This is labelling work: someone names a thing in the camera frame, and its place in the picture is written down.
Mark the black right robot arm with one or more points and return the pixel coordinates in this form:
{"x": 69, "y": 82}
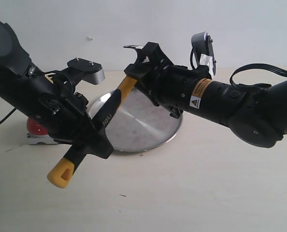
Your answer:
{"x": 257, "y": 114}

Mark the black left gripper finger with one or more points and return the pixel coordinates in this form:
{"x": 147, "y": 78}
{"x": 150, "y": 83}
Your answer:
{"x": 93, "y": 138}
{"x": 78, "y": 142}

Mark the red dome push button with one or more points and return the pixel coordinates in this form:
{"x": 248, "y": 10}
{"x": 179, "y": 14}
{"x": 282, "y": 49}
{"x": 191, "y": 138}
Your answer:
{"x": 37, "y": 134}

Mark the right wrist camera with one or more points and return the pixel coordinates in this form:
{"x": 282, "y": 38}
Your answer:
{"x": 202, "y": 52}

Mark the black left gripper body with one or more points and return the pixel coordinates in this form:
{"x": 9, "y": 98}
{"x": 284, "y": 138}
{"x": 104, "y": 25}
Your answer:
{"x": 55, "y": 105}

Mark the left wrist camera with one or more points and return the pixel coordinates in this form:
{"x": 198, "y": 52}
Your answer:
{"x": 81, "y": 69}

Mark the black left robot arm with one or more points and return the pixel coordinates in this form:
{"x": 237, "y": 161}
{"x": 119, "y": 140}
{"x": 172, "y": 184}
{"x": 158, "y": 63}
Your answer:
{"x": 15, "y": 62}

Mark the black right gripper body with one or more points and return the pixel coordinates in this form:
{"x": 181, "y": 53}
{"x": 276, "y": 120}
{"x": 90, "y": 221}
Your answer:
{"x": 173, "y": 86}

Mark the yellow black claw hammer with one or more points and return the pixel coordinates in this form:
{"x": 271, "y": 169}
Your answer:
{"x": 64, "y": 170}

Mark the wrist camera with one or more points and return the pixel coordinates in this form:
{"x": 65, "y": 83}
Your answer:
{"x": 81, "y": 69}
{"x": 202, "y": 52}

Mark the round stainless steel plate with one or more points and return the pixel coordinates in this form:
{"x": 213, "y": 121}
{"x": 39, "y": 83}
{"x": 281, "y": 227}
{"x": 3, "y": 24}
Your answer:
{"x": 139, "y": 126}

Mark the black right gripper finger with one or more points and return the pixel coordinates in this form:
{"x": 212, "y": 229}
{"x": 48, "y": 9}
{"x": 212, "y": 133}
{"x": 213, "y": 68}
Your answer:
{"x": 151, "y": 58}
{"x": 144, "y": 74}

